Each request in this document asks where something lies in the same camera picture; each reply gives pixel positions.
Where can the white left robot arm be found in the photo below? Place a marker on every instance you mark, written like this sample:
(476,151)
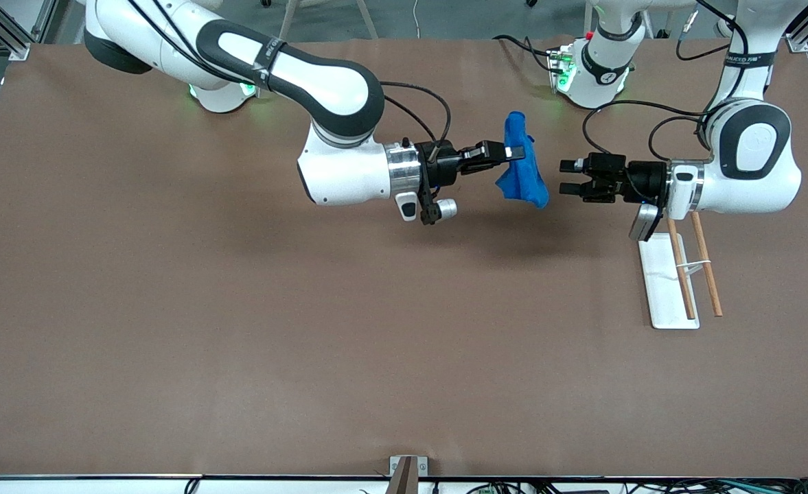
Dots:
(747,165)

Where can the metal bracket with brown post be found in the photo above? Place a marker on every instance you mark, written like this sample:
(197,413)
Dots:
(407,473)

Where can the white rack with wooden rods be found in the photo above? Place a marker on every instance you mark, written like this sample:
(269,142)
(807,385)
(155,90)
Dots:
(671,288)

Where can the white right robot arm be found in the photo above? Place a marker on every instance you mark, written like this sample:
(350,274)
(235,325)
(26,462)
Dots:
(321,89)

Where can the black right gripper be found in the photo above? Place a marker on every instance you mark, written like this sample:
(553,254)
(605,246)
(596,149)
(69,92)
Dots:
(443,165)

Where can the light wooden leg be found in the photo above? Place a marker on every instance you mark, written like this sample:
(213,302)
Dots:
(289,20)
(368,20)

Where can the blue microfibre towel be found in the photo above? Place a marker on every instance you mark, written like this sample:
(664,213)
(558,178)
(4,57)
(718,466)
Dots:
(522,175)

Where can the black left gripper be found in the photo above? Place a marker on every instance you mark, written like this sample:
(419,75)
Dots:
(645,180)

